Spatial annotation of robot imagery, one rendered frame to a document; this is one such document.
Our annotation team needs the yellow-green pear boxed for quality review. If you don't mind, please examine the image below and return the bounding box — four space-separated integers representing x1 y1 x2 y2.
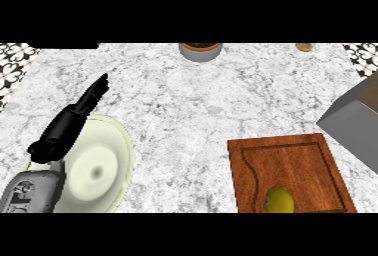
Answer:
264 185 297 214

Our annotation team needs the grey plant pot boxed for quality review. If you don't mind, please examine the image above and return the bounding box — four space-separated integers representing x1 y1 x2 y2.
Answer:
177 42 224 63

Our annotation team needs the pale green round plate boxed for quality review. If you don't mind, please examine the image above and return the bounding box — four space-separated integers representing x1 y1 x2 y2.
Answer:
22 114 137 214

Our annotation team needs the brown wooden cutting board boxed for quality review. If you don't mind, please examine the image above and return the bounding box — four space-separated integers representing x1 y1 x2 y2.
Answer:
226 132 359 214

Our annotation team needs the small brown round object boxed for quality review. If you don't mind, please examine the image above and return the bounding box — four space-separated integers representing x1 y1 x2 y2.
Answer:
295 42 314 53

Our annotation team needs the grey cardboard box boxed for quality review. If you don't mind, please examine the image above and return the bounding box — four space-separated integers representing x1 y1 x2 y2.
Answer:
314 71 378 175

